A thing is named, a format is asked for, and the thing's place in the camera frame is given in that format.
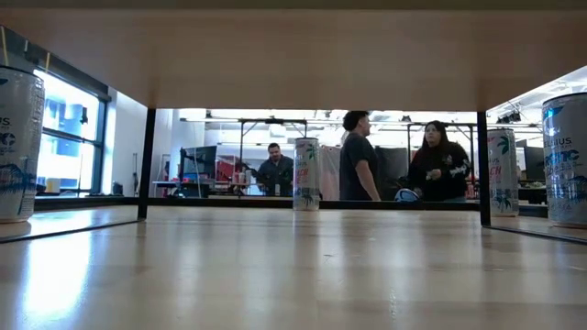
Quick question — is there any wooden shelf with black legs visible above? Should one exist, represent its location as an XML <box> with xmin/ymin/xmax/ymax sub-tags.
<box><xmin>0</xmin><ymin>6</ymin><xmax>587</xmax><ymax>244</ymax></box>

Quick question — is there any black computer monitor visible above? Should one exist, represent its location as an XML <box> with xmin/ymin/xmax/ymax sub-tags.
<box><xmin>178</xmin><ymin>145</ymin><xmax>218</xmax><ymax>182</ymax></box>
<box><xmin>524</xmin><ymin>145</ymin><xmax>547</xmax><ymax>182</ymax></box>

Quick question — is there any white and blue rounded object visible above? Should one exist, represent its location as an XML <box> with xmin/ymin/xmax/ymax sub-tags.
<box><xmin>393</xmin><ymin>187</ymin><xmax>422</xmax><ymax>204</ymax></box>

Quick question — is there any black cloth panel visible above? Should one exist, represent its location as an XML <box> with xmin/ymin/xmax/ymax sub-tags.
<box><xmin>374</xmin><ymin>146</ymin><xmax>410</xmax><ymax>202</ymax></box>

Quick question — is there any black metal table frame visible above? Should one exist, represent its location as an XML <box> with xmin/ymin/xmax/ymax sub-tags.
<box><xmin>31</xmin><ymin>194</ymin><xmax>549</xmax><ymax>219</ymax></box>

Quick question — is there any white cloth panel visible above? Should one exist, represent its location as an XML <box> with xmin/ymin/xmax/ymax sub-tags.
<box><xmin>319</xmin><ymin>145</ymin><xmax>343</xmax><ymax>202</ymax></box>

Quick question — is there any person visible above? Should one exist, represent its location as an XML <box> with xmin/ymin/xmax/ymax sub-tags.
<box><xmin>338</xmin><ymin>109</ymin><xmax>382</xmax><ymax>202</ymax></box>
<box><xmin>255</xmin><ymin>142</ymin><xmax>294</xmax><ymax>198</ymax></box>
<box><xmin>406</xmin><ymin>119</ymin><xmax>472</xmax><ymax>204</ymax></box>

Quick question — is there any black window frame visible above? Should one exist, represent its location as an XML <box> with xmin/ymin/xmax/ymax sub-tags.
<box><xmin>27</xmin><ymin>45</ymin><xmax>111</xmax><ymax>198</ymax></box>

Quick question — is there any background desk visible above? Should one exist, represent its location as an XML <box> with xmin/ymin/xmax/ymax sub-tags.
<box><xmin>153</xmin><ymin>180</ymin><xmax>267</xmax><ymax>198</ymax></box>
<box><xmin>517</xmin><ymin>182</ymin><xmax>549</xmax><ymax>206</ymax></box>

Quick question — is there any red and black equipment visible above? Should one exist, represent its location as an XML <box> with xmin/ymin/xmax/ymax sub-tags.
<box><xmin>215</xmin><ymin>155</ymin><xmax>249</xmax><ymax>184</ymax></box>

